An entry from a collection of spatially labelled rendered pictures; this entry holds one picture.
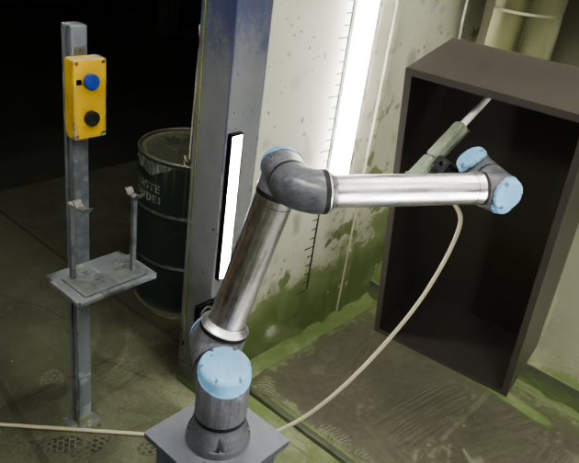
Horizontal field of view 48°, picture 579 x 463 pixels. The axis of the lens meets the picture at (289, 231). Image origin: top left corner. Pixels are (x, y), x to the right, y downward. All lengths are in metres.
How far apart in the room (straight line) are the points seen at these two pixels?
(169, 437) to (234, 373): 0.31
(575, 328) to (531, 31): 1.45
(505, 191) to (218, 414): 0.98
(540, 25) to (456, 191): 1.78
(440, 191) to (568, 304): 1.91
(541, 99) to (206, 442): 1.39
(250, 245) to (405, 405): 1.62
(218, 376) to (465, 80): 1.17
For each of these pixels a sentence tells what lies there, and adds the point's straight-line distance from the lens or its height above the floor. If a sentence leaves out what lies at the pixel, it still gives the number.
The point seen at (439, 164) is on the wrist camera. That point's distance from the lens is 2.11.
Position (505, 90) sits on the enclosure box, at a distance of 2.13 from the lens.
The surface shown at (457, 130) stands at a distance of 2.26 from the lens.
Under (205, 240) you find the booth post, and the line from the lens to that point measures 2.66.
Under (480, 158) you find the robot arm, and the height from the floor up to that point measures 1.50.
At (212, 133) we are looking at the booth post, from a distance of 2.48.
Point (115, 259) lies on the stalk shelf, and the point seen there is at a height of 0.79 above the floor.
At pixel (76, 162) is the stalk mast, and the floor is 1.19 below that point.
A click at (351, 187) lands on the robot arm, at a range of 1.64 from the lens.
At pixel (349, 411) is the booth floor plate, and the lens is 3.09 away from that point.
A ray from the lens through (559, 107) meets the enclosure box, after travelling 2.08.
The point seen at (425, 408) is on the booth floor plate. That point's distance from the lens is 3.22.
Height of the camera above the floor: 2.07
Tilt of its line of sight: 27 degrees down
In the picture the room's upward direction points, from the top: 8 degrees clockwise
